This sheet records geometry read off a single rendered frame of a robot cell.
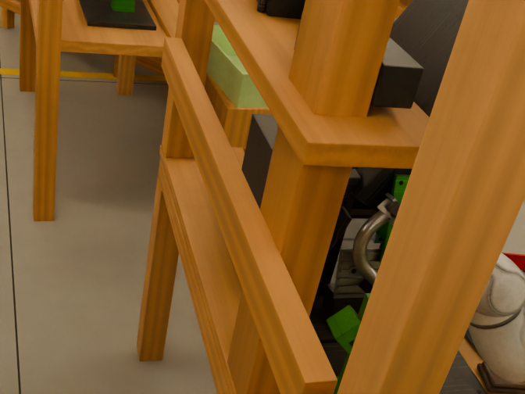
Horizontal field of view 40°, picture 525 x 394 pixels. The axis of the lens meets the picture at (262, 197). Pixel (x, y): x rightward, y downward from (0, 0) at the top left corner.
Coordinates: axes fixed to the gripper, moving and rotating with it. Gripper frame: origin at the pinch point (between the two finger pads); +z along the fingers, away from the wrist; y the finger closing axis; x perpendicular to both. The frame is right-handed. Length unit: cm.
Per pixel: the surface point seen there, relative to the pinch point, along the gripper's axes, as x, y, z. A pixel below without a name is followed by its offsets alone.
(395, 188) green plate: -4.5, 2.1, 4.3
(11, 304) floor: 118, -7, 142
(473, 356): 5.3, -41.4, -3.7
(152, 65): 9, -9, 332
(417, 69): -10, 38, -32
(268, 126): 6.3, 22.0, 31.6
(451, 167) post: 5, 43, -68
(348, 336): 24.3, 1.3, -23.0
